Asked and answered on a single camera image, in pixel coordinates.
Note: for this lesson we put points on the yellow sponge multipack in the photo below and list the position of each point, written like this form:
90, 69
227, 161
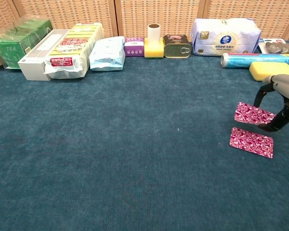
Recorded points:
69, 48

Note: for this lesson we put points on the pink white patterned rectangular block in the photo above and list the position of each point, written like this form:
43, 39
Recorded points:
251, 142
250, 113

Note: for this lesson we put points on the clear box green tea bags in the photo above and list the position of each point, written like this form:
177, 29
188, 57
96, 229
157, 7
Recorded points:
9, 51

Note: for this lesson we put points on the gold luncheon meat can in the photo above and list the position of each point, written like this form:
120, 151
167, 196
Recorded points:
177, 49

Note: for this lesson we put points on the teal felt table cover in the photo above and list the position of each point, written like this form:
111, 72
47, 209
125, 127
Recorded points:
110, 144

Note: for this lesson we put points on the correction tape blister pack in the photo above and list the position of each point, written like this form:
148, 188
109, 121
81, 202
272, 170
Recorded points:
279, 47

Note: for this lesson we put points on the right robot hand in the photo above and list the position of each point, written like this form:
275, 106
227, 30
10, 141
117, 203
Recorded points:
286, 84

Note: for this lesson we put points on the yellow notched sponge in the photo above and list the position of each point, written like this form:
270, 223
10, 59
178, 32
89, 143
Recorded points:
153, 51

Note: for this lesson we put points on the small purple box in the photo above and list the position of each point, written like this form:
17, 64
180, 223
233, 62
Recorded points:
134, 48

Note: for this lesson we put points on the white blue tissue pack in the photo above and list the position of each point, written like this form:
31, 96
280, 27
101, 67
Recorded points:
226, 38

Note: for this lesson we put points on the yellow rectangular sponge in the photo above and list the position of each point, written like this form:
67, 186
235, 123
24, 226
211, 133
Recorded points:
269, 68

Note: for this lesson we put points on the light blue wet wipes pack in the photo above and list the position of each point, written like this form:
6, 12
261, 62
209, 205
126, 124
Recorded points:
107, 55

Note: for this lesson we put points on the white power strip box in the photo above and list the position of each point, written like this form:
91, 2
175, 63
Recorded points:
31, 67

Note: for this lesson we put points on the wicker folding screen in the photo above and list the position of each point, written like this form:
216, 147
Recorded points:
159, 12

